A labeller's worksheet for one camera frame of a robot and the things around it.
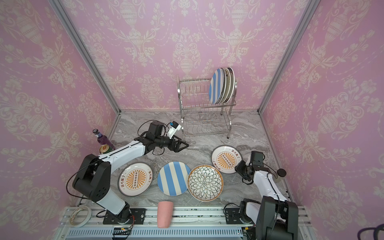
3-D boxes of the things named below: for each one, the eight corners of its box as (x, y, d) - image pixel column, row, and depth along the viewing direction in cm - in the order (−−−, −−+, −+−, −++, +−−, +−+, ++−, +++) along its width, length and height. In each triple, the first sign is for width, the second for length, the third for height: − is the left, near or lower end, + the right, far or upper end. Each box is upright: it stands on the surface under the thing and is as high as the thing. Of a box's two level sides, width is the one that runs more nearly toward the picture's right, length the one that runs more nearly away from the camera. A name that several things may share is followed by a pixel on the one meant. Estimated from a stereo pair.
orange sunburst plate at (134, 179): (114, 196, 82) (112, 195, 80) (124, 164, 94) (123, 162, 92) (149, 196, 82) (148, 195, 80) (155, 164, 94) (154, 162, 92)
